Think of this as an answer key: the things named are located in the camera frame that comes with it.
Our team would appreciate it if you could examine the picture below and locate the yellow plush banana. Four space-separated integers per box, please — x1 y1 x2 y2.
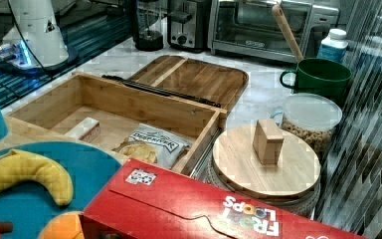
0 148 74 206

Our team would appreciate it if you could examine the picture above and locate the bamboo drawer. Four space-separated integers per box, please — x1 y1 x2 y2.
9 73 226 174

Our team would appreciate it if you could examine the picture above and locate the wooden spoon handle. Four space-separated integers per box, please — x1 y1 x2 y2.
272 4 303 62

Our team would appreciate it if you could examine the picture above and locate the green mug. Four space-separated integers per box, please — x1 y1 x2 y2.
280 58 352 107

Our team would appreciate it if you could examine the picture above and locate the red Froot Loops box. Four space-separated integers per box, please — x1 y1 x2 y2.
83 159 366 239

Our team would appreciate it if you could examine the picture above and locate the round wooden lid jar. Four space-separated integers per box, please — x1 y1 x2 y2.
207 119 320 217

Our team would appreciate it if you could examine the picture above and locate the clear cereal container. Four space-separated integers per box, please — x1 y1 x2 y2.
271 93 342 158

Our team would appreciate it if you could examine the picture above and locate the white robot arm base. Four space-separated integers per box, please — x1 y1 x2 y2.
0 0 77 71

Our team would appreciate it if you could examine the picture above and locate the wooden cutting board tray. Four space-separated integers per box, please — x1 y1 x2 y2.
129 55 249 112

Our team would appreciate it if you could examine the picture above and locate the silver toaster oven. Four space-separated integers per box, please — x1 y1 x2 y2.
208 0 339 63

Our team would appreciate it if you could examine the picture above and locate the blue round plate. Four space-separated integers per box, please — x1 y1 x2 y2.
0 141 120 239

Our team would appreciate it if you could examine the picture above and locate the white supplement bottle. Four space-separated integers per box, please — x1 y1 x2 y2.
317 29 348 63

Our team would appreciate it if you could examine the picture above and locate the orange plush fruit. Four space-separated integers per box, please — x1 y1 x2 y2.
38 211 85 239

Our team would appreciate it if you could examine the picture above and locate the small white red box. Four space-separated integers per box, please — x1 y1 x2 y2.
66 118 100 142

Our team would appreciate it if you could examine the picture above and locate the black drawer handle bar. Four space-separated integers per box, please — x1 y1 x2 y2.
101 75 221 108

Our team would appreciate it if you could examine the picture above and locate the silver toaster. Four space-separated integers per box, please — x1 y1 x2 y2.
167 0 212 53

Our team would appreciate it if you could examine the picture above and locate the Deep River chips bag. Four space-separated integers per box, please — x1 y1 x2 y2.
113 123 191 169

